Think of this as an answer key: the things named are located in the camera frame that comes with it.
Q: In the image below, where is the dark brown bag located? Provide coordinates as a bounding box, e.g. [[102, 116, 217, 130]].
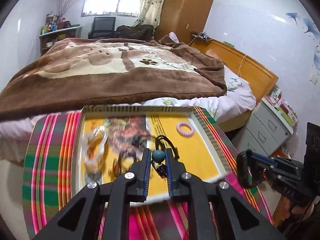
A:
[[115, 24, 154, 40]]

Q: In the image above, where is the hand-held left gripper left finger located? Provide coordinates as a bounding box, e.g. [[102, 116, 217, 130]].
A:
[[32, 148, 152, 240]]

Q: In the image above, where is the black cord grey bead hair tie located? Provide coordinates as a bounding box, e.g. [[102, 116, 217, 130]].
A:
[[149, 135, 179, 165]]

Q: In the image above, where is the group of bottles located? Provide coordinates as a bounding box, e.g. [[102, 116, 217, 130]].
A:
[[41, 14, 72, 34]]

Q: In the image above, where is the dotted curtain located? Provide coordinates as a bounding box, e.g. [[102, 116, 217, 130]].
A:
[[132, 0, 170, 28]]

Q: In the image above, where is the vase of dry branches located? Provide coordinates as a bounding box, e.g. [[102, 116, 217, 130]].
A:
[[56, 0, 80, 18]]

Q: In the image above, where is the window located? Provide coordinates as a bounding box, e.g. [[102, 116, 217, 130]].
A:
[[81, 0, 140, 18]]

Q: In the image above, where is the pink green plaid tablecloth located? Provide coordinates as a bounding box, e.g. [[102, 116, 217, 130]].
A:
[[22, 106, 275, 240]]

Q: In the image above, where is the clear plastic bag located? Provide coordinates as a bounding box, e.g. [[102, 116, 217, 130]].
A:
[[81, 126, 109, 173]]

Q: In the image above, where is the black office chair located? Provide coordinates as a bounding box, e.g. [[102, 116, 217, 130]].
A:
[[88, 17, 117, 40]]

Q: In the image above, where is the blue dolphin wall sticker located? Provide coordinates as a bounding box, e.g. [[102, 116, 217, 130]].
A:
[[286, 12, 320, 39]]

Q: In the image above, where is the grey drawer cabinet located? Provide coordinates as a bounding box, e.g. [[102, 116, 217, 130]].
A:
[[241, 97, 294, 159]]

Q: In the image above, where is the yellow cord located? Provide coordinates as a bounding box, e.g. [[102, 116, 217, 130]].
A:
[[238, 54, 247, 78]]

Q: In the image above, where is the brown paw print blanket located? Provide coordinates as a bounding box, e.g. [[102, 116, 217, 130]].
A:
[[0, 35, 228, 122]]

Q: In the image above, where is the power strip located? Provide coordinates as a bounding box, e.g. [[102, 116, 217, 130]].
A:
[[191, 31, 213, 42]]

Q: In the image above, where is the lilac spiral hair tie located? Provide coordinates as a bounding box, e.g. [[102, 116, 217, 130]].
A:
[[176, 121, 194, 137]]

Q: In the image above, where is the wooden wardrobe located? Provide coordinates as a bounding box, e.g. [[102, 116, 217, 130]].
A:
[[154, 0, 217, 44]]

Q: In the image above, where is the patterned cardboard box tray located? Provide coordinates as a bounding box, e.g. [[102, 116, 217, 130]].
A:
[[75, 104, 232, 207]]

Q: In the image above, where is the white floral bed sheet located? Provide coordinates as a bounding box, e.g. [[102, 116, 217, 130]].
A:
[[0, 65, 257, 167]]

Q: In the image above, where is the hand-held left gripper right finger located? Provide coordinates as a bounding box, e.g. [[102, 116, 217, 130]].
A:
[[165, 148, 285, 240]]

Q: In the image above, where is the wooden shelf with bottles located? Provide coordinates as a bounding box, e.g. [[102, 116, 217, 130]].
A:
[[39, 25, 82, 55]]

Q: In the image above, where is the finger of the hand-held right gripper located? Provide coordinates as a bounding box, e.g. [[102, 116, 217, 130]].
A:
[[249, 168, 270, 184], [250, 154, 278, 168]]

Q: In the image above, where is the stack of small boxes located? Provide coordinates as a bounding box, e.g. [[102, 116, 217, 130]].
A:
[[265, 87, 298, 127]]

